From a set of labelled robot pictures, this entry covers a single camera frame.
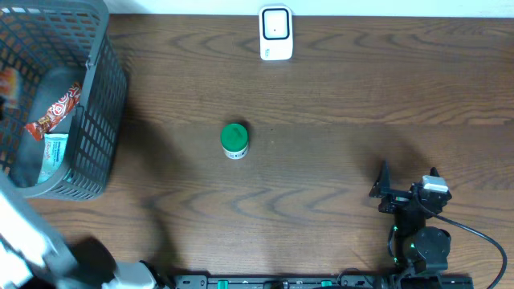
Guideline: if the orange tissue pack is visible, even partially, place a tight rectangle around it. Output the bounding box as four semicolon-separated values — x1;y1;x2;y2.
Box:
1;67;22;109

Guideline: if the grey plastic mesh basket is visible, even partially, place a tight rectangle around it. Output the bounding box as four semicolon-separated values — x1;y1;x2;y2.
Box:
1;0;127;201

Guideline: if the teal wet wipes pack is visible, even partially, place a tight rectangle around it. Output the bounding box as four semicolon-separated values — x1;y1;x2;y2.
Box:
37;133;68;184

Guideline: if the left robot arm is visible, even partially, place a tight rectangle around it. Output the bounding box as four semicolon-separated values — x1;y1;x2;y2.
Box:
1;173;175;289

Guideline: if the white barcode scanner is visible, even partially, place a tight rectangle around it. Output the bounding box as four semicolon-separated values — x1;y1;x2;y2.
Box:
259;5;294;61

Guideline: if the red chocolate bar wrapper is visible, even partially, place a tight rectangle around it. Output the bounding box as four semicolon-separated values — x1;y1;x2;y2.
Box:
25;82;82;141

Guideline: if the black mounting rail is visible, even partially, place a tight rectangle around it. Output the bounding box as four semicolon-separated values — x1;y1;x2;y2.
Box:
173;272;474;289

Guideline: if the green lid jar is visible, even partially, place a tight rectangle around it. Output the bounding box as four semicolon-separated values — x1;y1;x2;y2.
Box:
220;123;249;160

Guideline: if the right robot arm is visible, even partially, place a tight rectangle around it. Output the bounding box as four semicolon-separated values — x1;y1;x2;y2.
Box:
369;161;451;288

